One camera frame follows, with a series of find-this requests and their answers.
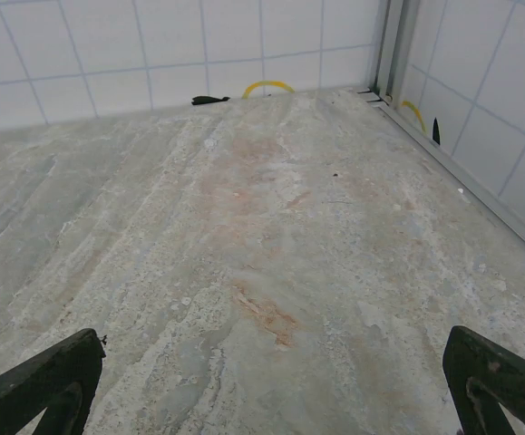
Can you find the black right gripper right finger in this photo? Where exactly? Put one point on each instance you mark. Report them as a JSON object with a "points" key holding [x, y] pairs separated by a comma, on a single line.
{"points": [[484, 362]]}

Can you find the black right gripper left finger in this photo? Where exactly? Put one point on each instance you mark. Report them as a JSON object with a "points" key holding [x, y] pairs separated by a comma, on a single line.
{"points": [[62, 367]]}

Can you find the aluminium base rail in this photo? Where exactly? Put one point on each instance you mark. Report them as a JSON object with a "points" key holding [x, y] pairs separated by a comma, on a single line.
{"points": [[461, 176]]}

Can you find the aluminium corner frame post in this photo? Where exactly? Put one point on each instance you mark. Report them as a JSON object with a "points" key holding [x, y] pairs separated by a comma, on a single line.
{"points": [[391, 45]]}

